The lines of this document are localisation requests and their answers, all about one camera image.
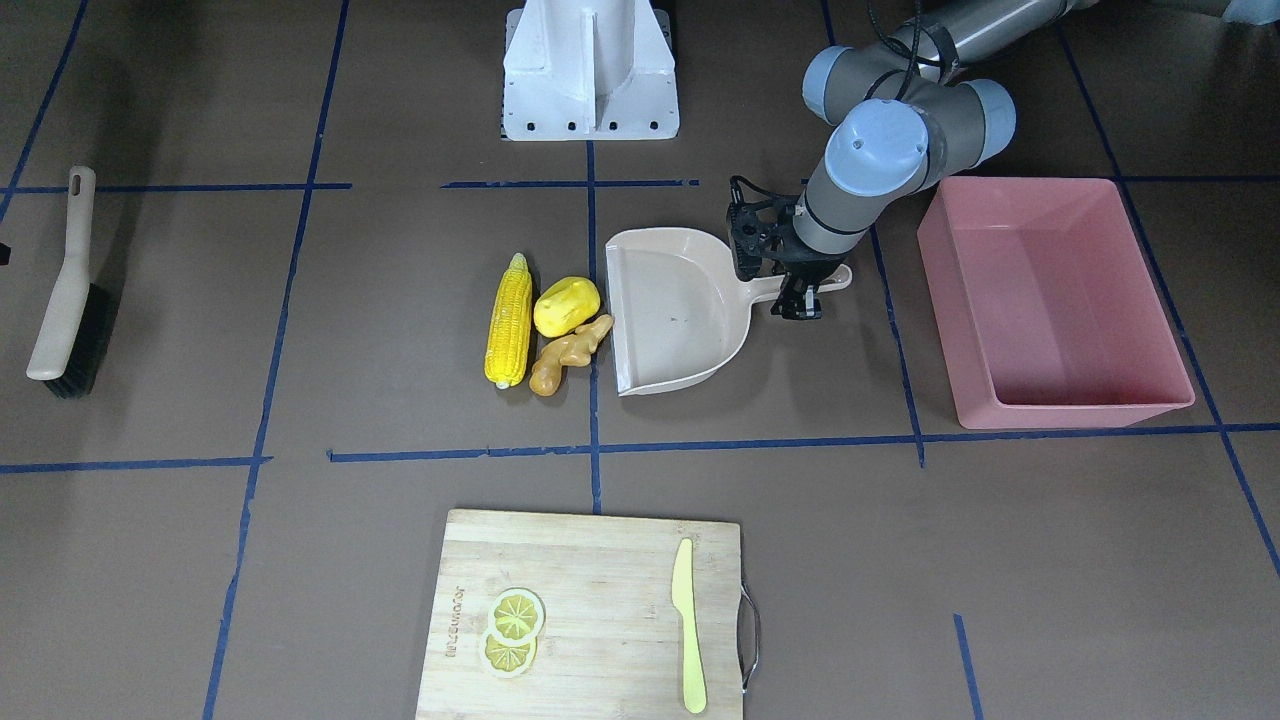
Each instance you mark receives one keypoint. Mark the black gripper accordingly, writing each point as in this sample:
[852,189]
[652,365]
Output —
[812,268]

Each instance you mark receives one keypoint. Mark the beige plastic dustpan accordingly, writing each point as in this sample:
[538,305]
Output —
[680,312]

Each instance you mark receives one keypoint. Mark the tan ginger root toy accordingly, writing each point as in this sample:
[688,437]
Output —
[575,349]

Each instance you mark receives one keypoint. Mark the yellow potato toy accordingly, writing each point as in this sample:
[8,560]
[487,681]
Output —
[565,306]

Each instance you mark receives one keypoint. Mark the yellow corn cob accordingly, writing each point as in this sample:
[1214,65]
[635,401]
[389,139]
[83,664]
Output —
[507,345]

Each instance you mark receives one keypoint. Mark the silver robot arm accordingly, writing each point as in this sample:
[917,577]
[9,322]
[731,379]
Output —
[901,122]

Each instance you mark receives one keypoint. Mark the pink plastic bin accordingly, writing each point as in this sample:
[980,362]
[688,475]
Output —
[1047,314]

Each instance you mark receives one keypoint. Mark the wooden cutting board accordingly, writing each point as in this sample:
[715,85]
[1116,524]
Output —
[609,646]

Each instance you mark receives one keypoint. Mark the yellow plastic knife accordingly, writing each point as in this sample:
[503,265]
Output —
[693,687]

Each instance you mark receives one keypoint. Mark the upper lemon slice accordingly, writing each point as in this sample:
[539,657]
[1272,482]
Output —
[516,616]

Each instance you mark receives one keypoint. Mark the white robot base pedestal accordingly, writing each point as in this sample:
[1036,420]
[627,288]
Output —
[589,71]

